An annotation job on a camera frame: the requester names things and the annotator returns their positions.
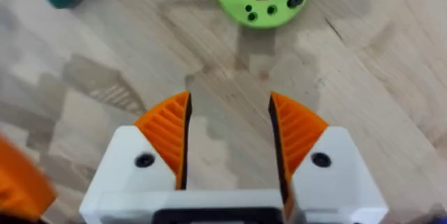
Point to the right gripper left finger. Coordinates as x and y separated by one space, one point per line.
139 147

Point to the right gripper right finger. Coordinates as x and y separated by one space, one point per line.
324 182

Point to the black screw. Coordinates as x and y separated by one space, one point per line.
295 1

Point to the orange ribbed wedge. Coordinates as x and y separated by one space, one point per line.
17 182

